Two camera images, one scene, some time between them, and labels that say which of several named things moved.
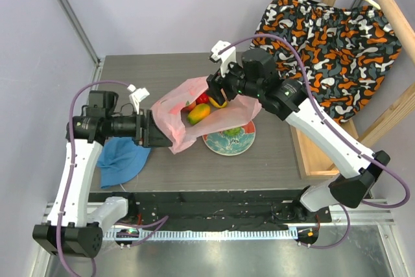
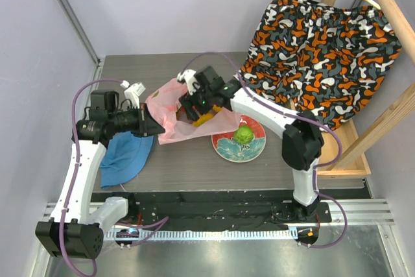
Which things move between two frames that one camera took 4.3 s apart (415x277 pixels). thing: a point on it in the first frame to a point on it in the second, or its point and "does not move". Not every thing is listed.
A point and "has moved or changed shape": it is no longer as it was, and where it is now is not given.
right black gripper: x=214 y=84 to x=189 y=107
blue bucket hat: x=120 y=160 does not move
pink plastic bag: x=168 y=109 has moved or changed shape
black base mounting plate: x=216 y=209 does not move
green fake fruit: x=233 y=132 to x=243 y=134
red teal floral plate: x=224 y=144 has moved or changed shape
